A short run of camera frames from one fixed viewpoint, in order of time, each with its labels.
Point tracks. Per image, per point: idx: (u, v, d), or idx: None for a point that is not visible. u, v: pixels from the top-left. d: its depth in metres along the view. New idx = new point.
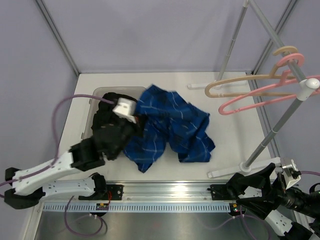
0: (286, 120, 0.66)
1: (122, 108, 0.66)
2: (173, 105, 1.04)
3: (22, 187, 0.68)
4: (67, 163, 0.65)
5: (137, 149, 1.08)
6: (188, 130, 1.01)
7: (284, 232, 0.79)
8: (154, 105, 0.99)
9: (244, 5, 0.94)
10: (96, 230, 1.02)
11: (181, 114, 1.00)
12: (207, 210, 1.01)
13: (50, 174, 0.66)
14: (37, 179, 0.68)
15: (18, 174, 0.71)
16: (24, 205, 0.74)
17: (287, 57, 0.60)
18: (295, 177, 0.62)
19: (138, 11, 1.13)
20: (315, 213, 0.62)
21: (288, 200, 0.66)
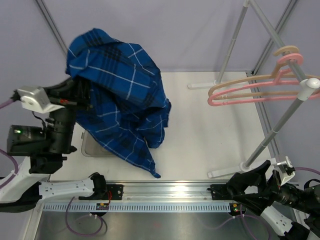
0: (286, 121, 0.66)
1: (30, 105, 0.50)
2: (135, 66, 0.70)
3: (0, 197, 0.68)
4: (26, 168, 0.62)
5: (91, 119, 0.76)
6: (149, 94, 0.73)
7: (285, 232, 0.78)
8: (97, 62, 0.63)
9: (245, 5, 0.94)
10: (95, 230, 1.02)
11: (131, 77, 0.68)
12: (207, 210, 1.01)
13: (17, 182, 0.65)
14: (8, 188, 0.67)
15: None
16: (21, 208, 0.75)
17: (287, 57, 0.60)
18: (289, 174, 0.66)
19: (138, 11, 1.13)
20: (309, 209, 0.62)
21: (283, 196, 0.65)
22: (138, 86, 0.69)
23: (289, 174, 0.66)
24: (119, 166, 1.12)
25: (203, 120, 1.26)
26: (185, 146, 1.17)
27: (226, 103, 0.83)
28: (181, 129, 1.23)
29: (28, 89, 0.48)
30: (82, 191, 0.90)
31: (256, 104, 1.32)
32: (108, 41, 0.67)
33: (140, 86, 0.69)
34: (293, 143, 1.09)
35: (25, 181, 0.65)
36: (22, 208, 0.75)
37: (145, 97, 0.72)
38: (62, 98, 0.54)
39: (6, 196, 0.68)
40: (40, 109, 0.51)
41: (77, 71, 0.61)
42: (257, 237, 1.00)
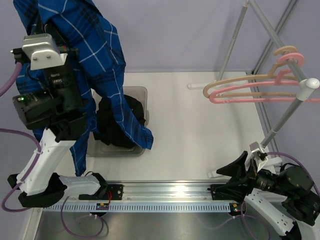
0: (286, 121, 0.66)
1: (45, 60, 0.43)
2: (106, 44, 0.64)
3: (30, 186, 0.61)
4: (51, 141, 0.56)
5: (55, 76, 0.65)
6: (101, 76, 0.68)
7: (285, 232, 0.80)
8: (71, 17, 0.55)
9: (245, 5, 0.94)
10: (96, 232, 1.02)
11: (95, 50, 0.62)
12: (207, 210, 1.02)
13: (44, 161, 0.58)
14: (36, 173, 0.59)
15: (19, 176, 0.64)
16: (52, 200, 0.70)
17: (287, 56, 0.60)
18: (263, 159, 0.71)
19: (138, 11, 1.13)
20: (285, 191, 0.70)
21: (260, 182, 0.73)
22: (96, 62, 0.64)
23: (263, 159, 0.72)
24: (119, 166, 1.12)
25: (203, 120, 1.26)
26: (185, 146, 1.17)
27: (228, 100, 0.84)
28: (181, 129, 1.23)
29: (34, 40, 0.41)
30: (92, 184, 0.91)
31: (256, 104, 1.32)
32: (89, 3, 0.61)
33: (98, 63, 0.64)
34: (293, 143, 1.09)
35: (54, 156, 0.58)
36: (55, 198, 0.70)
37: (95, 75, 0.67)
38: (62, 45, 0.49)
39: (37, 182, 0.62)
40: (60, 58, 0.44)
41: (49, 14, 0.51)
42: (257, 237, 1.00)
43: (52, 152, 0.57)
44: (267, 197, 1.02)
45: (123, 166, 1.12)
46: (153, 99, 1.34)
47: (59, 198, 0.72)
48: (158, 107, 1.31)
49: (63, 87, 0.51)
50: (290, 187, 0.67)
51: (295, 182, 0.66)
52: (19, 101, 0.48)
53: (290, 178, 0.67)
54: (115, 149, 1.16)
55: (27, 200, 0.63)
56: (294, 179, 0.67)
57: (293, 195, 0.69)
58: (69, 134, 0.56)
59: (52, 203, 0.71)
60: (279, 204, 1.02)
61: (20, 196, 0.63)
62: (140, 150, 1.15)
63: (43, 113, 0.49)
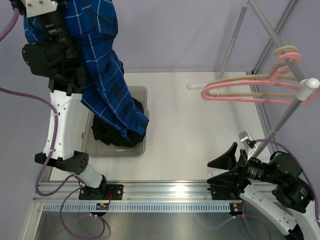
0: (285, 121, 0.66)
1: (39, 5, 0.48)
2: (90, 7, 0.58)
3: (63, 149, 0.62)
4: (64, 99, 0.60)
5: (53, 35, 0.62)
6: (79, 38, 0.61)
7: (288, 230, 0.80)
8: None
9: (245, 5, 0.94)
10: (98, 233, 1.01)
11: (78, 10, 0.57)
12: (207, 210, 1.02)
13: (65, 119, 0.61)
14: (63, 133, 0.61)
15: (46, 149, 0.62)
16: (83, 164, 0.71)
17: (286, 56, 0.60)
18: (251, 146, 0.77)
19: (138, 11, 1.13)
20: (274, 179, 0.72)
21: (251, 171, 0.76)
22: (77, 22, 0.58)
23: (252, 147, 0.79)
24: (119, 166, 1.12)
25: (203, 120, 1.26)
26: (185, 146, 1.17)
27: (219, 98, 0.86)
28: (181, 129, 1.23)
29: None
30: (96, 174, 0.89)
31: (256, 104, 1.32)
32: None
33: (78, 25, 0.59)
34: (293, 143, 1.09)
35: (71, 111, 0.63)
36: (85, 161, 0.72)
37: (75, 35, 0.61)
38: None
39: (66, 144, 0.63)
40: (52, 6, 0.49)
41: None
42: (257, 237, 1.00)
43: (69, 108, 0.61)
44: (268, 196, 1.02)
45: (123, 166, 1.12)
46: (153, 99, 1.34)
47: (87, 162, 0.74)
48: (159, 107, 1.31)
49: (59, 37, 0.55)
50: (279, 173, 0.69)
51: (283, 168, 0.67)
52: (28, 49, 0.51)
53: (279, 165, 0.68)
54: (115, 148, 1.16)
55: (66, 163, 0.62)
56: (283, 165, 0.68)
57: (282, 183, 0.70)
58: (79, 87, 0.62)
59: (84, 167, 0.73)
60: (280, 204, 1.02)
61: (57, 163, 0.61)
62: (140, 150, 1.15)
63: (54, 59, 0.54)
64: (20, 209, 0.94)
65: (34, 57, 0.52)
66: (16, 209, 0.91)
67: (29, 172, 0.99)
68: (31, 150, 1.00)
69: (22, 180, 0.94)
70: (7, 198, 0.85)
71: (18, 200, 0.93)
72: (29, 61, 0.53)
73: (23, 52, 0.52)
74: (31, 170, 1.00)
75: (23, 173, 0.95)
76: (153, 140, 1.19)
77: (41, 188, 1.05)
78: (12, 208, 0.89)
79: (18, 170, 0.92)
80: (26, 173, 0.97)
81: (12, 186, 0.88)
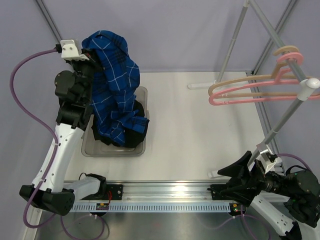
0: (287, 120, 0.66)
1: (69, 50, 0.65)
2: (125, 73, 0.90)
3: (53, 181, 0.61)
4: (67, 131, 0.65)
5: (98, 90, 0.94)
6: (116, 93, 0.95)
7: (285, 232, 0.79)
8: (108, 52, 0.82)
9: (245, 5, 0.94)
10: (97, 235, 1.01)
11: (116, 76, 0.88)
12: (207, 210, 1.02)
13: (63, 151, 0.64)
14: (57, 165, 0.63)
15: (36, 180, 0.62)
16: (68, 206, 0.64)
17: (286, 56, 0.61)
18: (272, 160, 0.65)
19: (138, 11, 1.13)
20: (290, 193, 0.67)
21: (267, 184, 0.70)
22: (116, 84, 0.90)
23: (272, 161, 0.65)
24: (119, 167, 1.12)
25: (204, 120, 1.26)
26: (185, 146, 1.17)
27: (228, 102, 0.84)
28: (181, 129, 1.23)
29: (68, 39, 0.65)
30: (94, 181, 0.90)
31: (256, 104, 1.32)
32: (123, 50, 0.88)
33: (116, 85, 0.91)
34: (293, 143, 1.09)
35: (71, 144, 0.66)
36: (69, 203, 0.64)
37: (113, 91, 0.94)
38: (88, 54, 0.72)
39: (58, 176, 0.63)
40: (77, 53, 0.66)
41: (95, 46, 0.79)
42: (257, 238, 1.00)
43: (70, 140, 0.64)
44: (266, 196, 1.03)
45: (122, 166, 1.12)
46: (154, 99, 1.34)
47: (72, 205, 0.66)
48: (158, 107, 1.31)
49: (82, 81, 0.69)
50: (298, 191, 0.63)
51: (305, 187, 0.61)
52: (64, 74, 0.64)
53: (300, 182, 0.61)
54: (115, 149, 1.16)
55: (53, 198, 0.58)
56: (304, 183, 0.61)
57: (300, 199, 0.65)
58: (82, 123, 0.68)
59: (68, 210, 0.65)
60: (279, 205, 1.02)
61: (43, 196, 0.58)
62: (141, 150, 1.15)
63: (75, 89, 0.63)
64: (20, 209, 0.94)
65: (65, 80, 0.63)
66: (16, 209, 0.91)
67: (29, 172, 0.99)
68: (31, 150, 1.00)
69: (21, 180, 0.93)
70: (7, 198, 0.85)
71: (18, 200, 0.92)
72: (58, 82, 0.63)
73: (58, 75, 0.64)
74: (31, 170, 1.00)
75: (23, 173, 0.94)
76: (153, 141, 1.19)
77: None
78: (12, 208, 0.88)
79: (18, 171, 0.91)
80: (26, 173, 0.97)
81: (12, 186, 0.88)
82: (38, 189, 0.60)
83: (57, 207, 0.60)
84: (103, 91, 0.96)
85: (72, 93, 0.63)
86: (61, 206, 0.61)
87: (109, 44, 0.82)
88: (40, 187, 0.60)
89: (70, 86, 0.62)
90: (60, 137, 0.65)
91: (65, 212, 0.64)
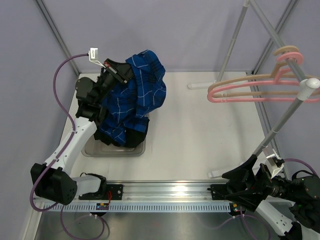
0: (286, 121, 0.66)
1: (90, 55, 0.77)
2: (151, 91, 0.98)
3: (66, 162, 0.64)
4: (85, 122, 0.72)
5: (128, 100, 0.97)
6: (138, 107, 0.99)
7: (285, 232, 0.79)
8: (143, 71, 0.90)
9: (245, 5, 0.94)
10: (98, 234, 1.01)
11: (145, 93, 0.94)
12: (207, 210, 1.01)
13: (79, 137, 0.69)
14: (71, 149, 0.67)
15: (49, 159, 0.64)
16: (71, 195, 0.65)
17: (286, 55, 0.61)
18: (279, 165, 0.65)
19: (138, 11, 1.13)
20: (296, 198, 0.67)
21: (273, 189, 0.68)
22: (142, 100, 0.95)
23: (279, 166, 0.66)
24: (119, 167, 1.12)
25: (204, 119, 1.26)
26: (185, 146, 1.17)
27: (226, 100, 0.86)
28: (181, 129, 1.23)
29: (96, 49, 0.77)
30: (95, 180, 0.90)
31: (256, 104, 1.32)
32: (158, 74, 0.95)
33: (143, 102, 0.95)
34: (293, 143, 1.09)
35: (85, 135, 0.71)
36: (73, 192, 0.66)
37: (138, 105, 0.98)
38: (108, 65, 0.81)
39: (69, 160, 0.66)
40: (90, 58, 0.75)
41: (131, 62, 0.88)
42: (257, 237, 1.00)
43: (86, 130, 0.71)
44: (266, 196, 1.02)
45: (123, 166, 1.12)
46: None
47: (74, 197, 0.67)
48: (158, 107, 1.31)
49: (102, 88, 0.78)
50: (305, 196, 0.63)
51: (312, 193, 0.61)
52: (84, 80, 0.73)
53: (307, 188, 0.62)
54: (115, 149, 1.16)
55: (62, 178, 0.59)
56: (312, 189, 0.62)
57: (306, 204, 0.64)
58: (98, 121, 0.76)
59: (69, 200, 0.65)
60: (279, 205, 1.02)
61: (54, 174, 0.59)
62: (141, 150, 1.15)
63: (92, 94, 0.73)
64: (20, 209, 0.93)
65: (84, 85, 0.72)
66: (16, 209, 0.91)
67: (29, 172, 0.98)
68: (31, 150, 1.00)
69: (21, 179, 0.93)
70: (7, 199, 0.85)
71: (18, 200, 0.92)
72: (78, 87, 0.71)
73: (79, 80, 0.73)
74: None
75: (23, 172, 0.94)
76: (153, 141, 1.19)
77: None
78: (12, 208, 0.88)
79: (18, 171, 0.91)
80: (26, 173, 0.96)
81: (12, 186, 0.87)
82: (50, 166, 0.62)
83: (62, 189, 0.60)
84: (130, 102, 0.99)
85: (89, 96, 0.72)
86: (67, 190, 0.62)
87: (145, 65, 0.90)
88: (51, 165, 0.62)
89: (89, 90, 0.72)
90: (77, 126, 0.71)
91: (68, 199, 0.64)
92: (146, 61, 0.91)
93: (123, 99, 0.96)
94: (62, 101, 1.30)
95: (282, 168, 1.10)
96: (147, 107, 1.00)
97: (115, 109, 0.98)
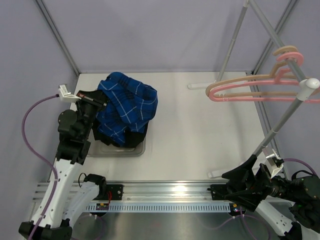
0: (286, 121, 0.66)
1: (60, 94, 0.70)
2: (135, 108, 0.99)
3: (53, 215, 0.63)
4: (67, 166, 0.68)
5: (116, 121, 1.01)
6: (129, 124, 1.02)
7: (285, 232, 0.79)
8: (114, 92, 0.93)
9: (245, 5, 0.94)
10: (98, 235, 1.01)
11: (127, 110, 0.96)
12: (207, 210, 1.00)
13: (63, 186, 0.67)
14: (57, 200, 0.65)
15: (36, 216, 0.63)
16: None
17: (286, 55, 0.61)
18: (279, 165, 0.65)
19: (138, 11, 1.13)
20: (296, 199, 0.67)
21: (273, 189, 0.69)
22: (127, 118, 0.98)
23: (278, 166, 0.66)
24: (119, 167, 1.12)
25: (204, 120, 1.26)
26: (185, 146, 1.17)
27: (226, 98, 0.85)
28: (181, 130, 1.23)
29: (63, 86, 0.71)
30: (91, 190, 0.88)
31: (256, 104, 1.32)
32: (131, 88, 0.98)
33: (128, 119, 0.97)
34: (293, 143, 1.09)
35: (70, 179, 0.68)
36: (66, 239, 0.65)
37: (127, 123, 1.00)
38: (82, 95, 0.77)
39: (57, 211, 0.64)
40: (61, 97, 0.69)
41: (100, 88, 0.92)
42: (257, 238, 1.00)
43: (69, 175, 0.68)
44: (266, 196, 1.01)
45: (123, 166, 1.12)
46: None
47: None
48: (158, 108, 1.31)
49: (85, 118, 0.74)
50: (305, 196, 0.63)
51: (312, 193, 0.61)
52: (67, 112, 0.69)
53: (307, 188, 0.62)
54: (115, 149, 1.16)
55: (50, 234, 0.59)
56: (312, 189, 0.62)
57: (306, 204, 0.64)
58: (81, 157, 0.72)
59: None
60: (279, 205, 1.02)
61: (42, 233, 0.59)
62: (141, 150, 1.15)
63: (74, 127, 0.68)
64: (21, 209, 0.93)
65: (67, 118, 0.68)
66: (16, 209, 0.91)
67: (29, 172, 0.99)
68: (31, 150, 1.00)
69: (21, 180, 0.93)
70: (7, 198, 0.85)
71: (18, 200, 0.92)
72: (61, 120, 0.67)
73: (62, 113, 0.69)
74: (31, 170, 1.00)
75: (23, 173, 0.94)
76: (153, 141, 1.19)
77: (41, 188, 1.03)
78: (12, 208, 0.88)
79: (18, 170, 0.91)
80: (26, 173, 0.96)
81: (12, 186, 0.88)
82: (38, 225, 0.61)
83: None
84: (120, 123, 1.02)
85: (73, 128, 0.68)
86: None
87: (115, 85, 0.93)
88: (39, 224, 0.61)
89: (72, 123, 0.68)
90: (59, 174, 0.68)
91: None
92: (114, 81, 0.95)
93: (113, 123, 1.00)
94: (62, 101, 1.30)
95: (282, 168, 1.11)
96: (136, 121, 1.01)
97: (111, 132, 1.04)
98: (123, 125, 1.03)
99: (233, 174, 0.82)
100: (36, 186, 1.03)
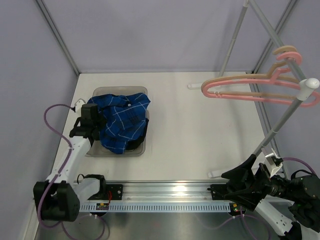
0: (286, 121, 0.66)
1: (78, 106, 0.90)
2: (115, 121, 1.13)
3: (67, 175, 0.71)
4: (80, 139, 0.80)
5: (112, 139, 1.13)
6: (120, 136, 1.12)
7: (285, 232, 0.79)
8: None
9: (245, 5, 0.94)
10: (99, 234, 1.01)
11: (110, 124, 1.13)
12: (207, 210, 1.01)
13: (77, 153, 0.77)
14: (72, 163, 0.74)
15: (51, 176, 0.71)
16: (75, 209, 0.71)
17: (286, 54, 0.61)
18: (278, 165, 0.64)
19: (138, 11, 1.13)
20: (295, 198, 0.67)
21: (272, 188, 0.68)
22: (112, 129, 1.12)
23: (278, 165, 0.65)
24: (119, 167, 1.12)
25: (204, 120, 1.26)
26: (185, 146, 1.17)
27: (220, 95, 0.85)
28: (180, 130, 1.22)
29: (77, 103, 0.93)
30: (93, 183, 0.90)
31: (256, 104, 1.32)
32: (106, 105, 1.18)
33: (113, 130, 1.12)
34: (293, 143, 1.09)
35: (82, 150, 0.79)
36: (76, 207, 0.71)
37: (117, 135, 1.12)
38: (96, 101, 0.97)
39: (70, 173, 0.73)
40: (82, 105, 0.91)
41: None
42: (257, 237, 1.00)
43: (82, 146, 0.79)
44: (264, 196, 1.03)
45: (123, 166, 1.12)
46: (153, 99, 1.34)
47: (78, 210, 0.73)
48: (158, 107, 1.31)
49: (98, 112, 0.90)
50: (304, 196, 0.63)
51: (311, 192, 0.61)
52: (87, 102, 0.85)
53: (306, 188, 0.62)
54: None
55: (66, 189, 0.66)
56: (311, 189, 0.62)
57: (305, 204, 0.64)
58: (91, 139, 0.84)
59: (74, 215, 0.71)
60: (279, 205, 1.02)
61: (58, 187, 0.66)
62: (141, 150, 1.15)
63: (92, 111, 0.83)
64: (21, 209, 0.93)
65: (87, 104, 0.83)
66: (17, 209, 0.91)
67: (29, 172, 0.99)
68: (31, 150, 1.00)
69: (21, 180, 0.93)
70: (8, 198, 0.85)
71: (19, 200, 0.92)
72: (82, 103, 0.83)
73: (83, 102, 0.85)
74: (31, 170, 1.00)
75: (23, 173, 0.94)
76: (153, 141, 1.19)
77: None
78: (12, 208, 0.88)
79: (18, 171, 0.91)
80: (26, 173, 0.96)
81: (12, 186, 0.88)
82: (53, 182, 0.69)
83: (68, 202, 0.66)
84: (117, 140, 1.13)
85: (91, 110, 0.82)
86: (72, 204, 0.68)
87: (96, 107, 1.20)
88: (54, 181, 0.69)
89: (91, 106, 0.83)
90: (74, 144, 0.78)
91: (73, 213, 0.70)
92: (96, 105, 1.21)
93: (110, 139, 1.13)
94: (62, 101, 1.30)
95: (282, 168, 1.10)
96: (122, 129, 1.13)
97: (115, 149, 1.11)
98: (118, 138, 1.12)
99: (233, 174, 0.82)
100: (36, 186, 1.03)
